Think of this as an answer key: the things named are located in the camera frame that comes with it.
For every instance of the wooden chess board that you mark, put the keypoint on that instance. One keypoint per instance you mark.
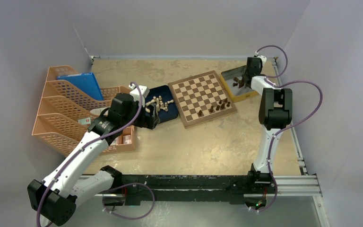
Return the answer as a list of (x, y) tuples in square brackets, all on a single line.
[(200, 92)]

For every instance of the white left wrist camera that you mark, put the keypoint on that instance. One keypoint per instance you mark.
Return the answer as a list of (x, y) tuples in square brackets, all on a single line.
[(143, 93)]

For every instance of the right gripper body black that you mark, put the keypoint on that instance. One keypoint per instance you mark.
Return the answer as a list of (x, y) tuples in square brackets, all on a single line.
[(246, 73)]

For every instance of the blue folder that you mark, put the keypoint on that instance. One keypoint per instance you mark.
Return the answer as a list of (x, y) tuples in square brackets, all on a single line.
[(86, 82)]

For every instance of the yellow metal tin tray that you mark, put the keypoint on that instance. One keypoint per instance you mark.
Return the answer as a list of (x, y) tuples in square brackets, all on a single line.
[(236, 94)]

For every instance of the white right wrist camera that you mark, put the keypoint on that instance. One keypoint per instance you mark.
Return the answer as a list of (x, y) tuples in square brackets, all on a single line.
[(262, 58)]

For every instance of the peach file rack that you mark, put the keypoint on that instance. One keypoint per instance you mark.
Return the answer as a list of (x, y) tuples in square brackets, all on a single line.
[(61, 106)]

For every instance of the dark blue square tray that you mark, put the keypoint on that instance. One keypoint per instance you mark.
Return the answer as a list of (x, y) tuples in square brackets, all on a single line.
[(165, 113)]

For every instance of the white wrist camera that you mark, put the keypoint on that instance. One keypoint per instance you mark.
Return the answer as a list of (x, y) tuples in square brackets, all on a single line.
[(262, 58), (143, 93)]

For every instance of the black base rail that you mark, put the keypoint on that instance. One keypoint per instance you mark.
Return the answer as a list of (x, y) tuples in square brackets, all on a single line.
[(234, 189)]

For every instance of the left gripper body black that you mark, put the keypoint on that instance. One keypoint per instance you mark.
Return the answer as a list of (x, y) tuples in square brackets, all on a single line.
[(143, 120)]

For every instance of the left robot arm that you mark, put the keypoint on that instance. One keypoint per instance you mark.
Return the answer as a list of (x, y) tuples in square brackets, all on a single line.
[(56, 197)]

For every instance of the peach desk organizer tray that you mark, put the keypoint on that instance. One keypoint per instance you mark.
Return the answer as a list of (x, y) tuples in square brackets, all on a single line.
[(127, 141)]

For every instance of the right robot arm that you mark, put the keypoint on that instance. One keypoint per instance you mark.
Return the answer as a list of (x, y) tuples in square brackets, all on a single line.
[(275, 114)]

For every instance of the dark wooden king piece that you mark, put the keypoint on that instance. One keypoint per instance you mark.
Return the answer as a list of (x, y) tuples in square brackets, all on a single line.
[(238, 83)]

